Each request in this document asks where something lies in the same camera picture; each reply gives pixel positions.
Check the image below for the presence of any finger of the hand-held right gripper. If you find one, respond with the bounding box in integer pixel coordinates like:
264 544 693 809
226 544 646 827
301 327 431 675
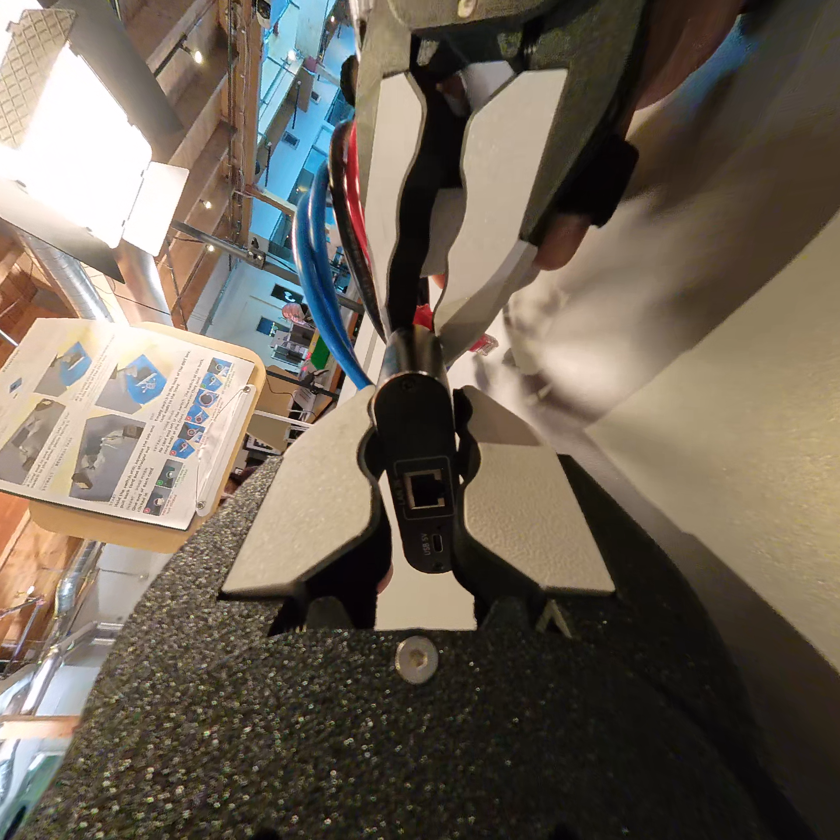
430 67 570 370
356 71 429 330

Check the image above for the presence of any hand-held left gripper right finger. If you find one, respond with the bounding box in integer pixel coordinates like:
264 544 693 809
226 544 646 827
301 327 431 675
453 386 617 599

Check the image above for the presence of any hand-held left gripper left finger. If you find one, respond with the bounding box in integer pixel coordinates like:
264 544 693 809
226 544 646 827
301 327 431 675
222 387 393 601

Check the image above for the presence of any red ethernet cable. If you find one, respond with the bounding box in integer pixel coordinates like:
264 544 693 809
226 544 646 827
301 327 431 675
344 121 500 358

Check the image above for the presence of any black ethernet cable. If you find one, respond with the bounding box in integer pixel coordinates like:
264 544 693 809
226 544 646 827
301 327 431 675
328 118 389 343

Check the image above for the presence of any blue ethernet cable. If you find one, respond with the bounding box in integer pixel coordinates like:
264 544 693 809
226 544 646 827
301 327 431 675
293 161 379 392

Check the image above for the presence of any black network switch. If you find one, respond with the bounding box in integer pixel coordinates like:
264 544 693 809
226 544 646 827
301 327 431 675
367 328 460 574

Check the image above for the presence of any person's right hand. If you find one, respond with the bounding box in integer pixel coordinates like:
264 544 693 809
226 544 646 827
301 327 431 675
532 0 752 272

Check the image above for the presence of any studio light panel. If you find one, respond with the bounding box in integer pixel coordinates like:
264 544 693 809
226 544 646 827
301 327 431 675
0 0 190 284

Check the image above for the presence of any metal ventilation duct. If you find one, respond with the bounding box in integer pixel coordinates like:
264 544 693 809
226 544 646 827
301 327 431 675
26 235 173 329

